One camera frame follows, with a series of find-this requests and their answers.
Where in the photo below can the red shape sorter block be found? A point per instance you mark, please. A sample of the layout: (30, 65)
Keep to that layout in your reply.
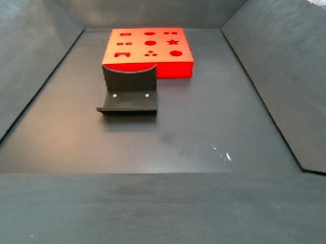
(138, 48)

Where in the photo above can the black curved holder bracket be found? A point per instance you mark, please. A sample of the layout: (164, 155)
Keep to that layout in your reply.
(132, 91)

